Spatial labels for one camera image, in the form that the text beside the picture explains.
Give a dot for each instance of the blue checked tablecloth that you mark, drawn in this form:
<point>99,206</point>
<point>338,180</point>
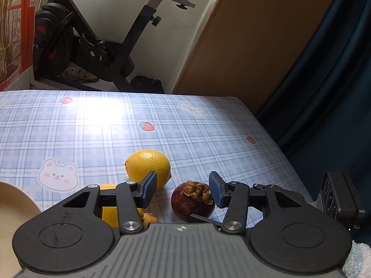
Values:
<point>87,127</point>

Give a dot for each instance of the light fluffy cloth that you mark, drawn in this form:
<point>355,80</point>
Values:
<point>361,259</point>

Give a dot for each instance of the beige sneaker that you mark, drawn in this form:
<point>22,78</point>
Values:
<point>78,75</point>

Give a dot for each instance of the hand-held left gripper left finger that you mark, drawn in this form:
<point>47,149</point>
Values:
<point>150,187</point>

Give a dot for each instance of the black bag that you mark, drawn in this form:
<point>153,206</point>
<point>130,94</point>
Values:
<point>146,84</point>

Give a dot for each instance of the dark purple mangosteen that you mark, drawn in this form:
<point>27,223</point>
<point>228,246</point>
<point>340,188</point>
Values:
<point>185,204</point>

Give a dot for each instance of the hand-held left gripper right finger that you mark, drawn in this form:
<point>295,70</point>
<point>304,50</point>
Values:
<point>216,190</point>

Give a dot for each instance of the dark teal curtain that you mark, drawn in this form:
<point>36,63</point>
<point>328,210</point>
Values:
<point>333,92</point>

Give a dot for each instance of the brown kiwi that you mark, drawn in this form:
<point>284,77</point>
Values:
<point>150,218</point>

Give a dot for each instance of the beige bowl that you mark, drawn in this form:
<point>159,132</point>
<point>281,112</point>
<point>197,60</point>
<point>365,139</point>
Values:
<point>14,208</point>

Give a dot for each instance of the brown wooden door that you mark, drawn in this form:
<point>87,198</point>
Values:
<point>246,49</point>

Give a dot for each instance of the yellow lemon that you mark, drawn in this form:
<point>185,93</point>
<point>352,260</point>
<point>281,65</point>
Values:
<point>109,216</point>
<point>145,165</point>

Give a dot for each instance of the black exercise bike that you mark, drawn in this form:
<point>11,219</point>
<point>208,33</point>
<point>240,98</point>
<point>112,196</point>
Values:
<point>121,60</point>

